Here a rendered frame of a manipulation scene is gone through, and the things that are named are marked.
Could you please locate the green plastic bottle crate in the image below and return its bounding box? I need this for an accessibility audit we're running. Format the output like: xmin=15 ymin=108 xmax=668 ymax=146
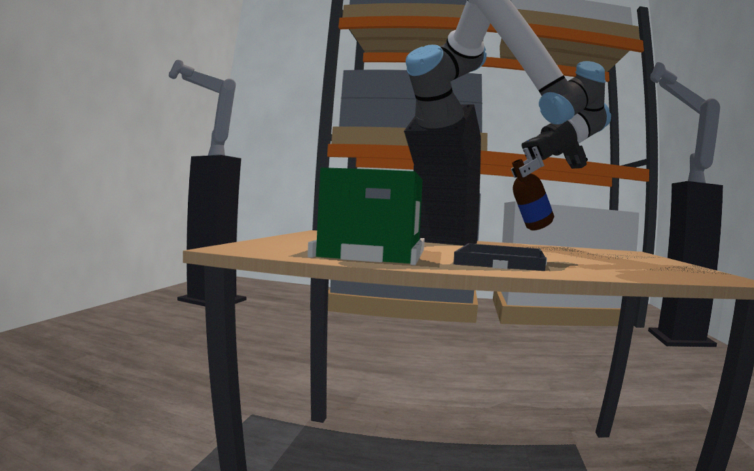
xmin=316 ymin=167 xmax=423 ymax=264

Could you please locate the brown bottle with blue label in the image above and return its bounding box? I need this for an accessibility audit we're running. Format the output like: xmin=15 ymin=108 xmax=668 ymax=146
xmin=512 ymin=159 xmax=554 ymax=230

